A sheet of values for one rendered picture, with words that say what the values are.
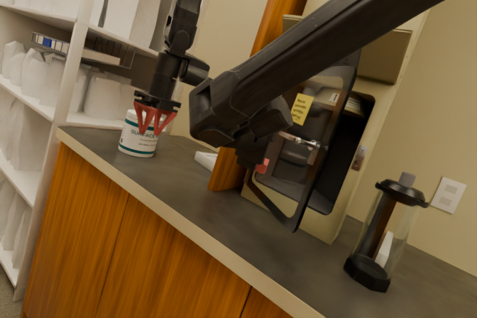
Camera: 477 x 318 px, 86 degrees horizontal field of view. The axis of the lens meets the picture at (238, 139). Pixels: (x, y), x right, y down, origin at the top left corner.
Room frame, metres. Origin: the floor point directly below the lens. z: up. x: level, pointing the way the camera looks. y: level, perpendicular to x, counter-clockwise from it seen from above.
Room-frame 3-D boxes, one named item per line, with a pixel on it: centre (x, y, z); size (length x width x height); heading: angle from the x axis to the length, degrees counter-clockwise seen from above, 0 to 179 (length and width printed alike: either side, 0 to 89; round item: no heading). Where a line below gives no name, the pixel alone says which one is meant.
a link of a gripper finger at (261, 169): (0.56, -0.06, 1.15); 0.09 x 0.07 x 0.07; 151
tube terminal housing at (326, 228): (0.88, -0.27, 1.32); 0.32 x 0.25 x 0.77; 59
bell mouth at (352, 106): (0.85, -0.27, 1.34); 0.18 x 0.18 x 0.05
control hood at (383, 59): (0.72, -0.17, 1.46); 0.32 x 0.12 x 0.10; 59
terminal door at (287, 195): (0.70, -0.13, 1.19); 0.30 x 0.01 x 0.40; 23
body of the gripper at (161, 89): (0.64, 0.22, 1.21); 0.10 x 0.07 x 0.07; 150
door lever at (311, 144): (0.62, -0.13, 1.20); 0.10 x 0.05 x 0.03; 23
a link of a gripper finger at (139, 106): (0.64, 0.23, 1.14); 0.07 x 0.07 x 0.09; 60
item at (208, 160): (1.10, 0.06, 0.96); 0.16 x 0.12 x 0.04; 44
